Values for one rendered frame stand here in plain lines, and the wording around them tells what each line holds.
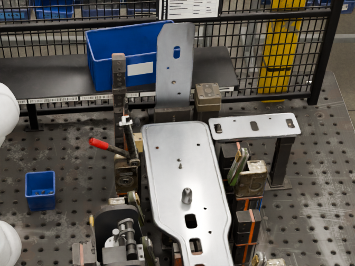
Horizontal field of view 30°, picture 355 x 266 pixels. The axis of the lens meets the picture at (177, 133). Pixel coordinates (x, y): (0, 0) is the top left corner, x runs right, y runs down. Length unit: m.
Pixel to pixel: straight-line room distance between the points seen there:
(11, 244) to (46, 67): 0.68
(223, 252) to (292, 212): 0.56
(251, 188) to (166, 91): 0.42
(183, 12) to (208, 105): 0.35
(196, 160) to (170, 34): 0.39
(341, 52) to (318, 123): 1.61
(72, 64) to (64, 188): 0.43
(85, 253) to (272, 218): 0.81
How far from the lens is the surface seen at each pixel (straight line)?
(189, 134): 2.11
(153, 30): 2.30
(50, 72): 2.30
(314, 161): 2.51
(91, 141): 1.88
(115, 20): 2.30
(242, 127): 2.15
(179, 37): 2.01
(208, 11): 2.32
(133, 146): 1.89
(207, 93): 2.16
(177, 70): 2.09
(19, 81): 2.27
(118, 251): 1.62
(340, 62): 4.16
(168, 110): 2.18
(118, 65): 2.08
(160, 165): 2.01
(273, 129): 2.16
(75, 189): 2.36
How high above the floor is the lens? 2.49
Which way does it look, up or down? 45 degrees down
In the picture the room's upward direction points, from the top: 3 degrees clockwise
